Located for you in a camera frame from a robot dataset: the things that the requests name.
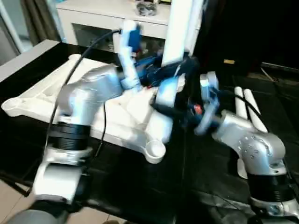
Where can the white plastic table top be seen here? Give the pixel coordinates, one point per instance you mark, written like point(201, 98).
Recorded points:
point(130, 121)

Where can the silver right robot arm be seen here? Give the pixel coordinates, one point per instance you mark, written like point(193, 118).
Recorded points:
point(252, 144)

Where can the small yellow label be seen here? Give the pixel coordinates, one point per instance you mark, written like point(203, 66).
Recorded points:
point(229, 61)

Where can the black box with label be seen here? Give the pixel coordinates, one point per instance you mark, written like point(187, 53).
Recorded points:
point(229, 30)

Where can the dark crumpled bundle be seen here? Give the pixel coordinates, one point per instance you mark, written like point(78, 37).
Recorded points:
point(146, 9)

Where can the black work mat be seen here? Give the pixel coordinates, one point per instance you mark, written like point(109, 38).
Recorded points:
point(198, 175)

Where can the white glass door cabinet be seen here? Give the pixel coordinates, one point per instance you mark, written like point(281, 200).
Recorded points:
point(105, 18)

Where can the grey curtain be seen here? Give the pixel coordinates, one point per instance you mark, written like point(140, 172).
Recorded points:
point(39, 21)

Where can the black long rail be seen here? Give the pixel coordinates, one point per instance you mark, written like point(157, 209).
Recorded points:
point(280, 66)

